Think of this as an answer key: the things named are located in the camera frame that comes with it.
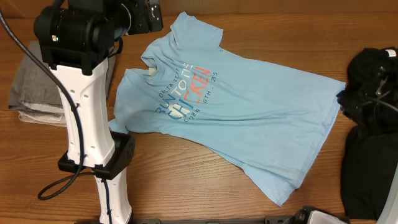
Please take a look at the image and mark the light blue printed t-shirt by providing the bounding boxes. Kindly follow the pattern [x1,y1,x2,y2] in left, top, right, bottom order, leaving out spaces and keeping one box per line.
[109,12,345,205]

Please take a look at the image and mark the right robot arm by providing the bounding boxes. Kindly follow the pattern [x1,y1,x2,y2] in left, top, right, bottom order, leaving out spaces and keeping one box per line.
[285,161,397,224]

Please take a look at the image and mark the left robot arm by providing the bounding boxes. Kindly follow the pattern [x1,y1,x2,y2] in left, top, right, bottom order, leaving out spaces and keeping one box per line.
[34,1,163,223]

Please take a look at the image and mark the folded grey trousers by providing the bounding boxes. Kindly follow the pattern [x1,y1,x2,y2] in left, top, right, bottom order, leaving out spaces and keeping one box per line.
[8,40,118,113]

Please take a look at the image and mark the folded beige garment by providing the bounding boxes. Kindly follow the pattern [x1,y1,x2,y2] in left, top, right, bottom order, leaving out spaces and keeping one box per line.
[18,109,67,127]

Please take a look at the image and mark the black garment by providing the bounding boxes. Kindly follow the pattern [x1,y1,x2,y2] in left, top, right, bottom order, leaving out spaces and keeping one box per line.
[337,47,397,220]

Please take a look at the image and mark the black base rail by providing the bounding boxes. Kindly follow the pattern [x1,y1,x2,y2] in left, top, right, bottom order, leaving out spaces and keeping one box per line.
[74,215,299,224]

